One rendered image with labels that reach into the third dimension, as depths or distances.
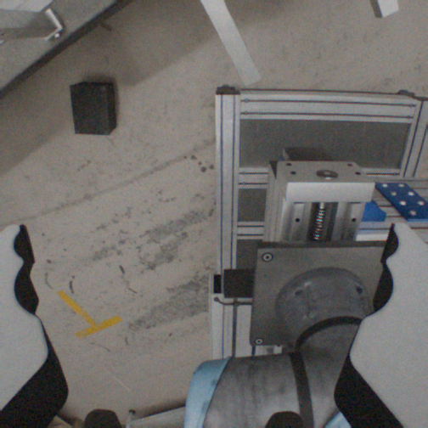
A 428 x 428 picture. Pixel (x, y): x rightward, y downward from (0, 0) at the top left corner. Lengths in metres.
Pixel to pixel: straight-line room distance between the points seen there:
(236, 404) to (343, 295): 0.21
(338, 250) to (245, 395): 0.24
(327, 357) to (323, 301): 0.09
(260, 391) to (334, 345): 0.11
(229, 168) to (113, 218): 0.73
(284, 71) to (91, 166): 0.97
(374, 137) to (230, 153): 0.57
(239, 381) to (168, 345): 1.95
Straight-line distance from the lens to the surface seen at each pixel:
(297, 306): 0.50
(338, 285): 0.50
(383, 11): 0.63
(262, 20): 1.44
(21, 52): 0.84
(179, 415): 2.86
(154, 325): 2.21
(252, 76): 0.57
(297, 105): 1.25
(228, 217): 1.39
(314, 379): 0.42
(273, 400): 0.41
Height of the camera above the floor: 1.42
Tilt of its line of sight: 60 degrees down
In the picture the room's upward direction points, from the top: 180 degrees counter-clockwise
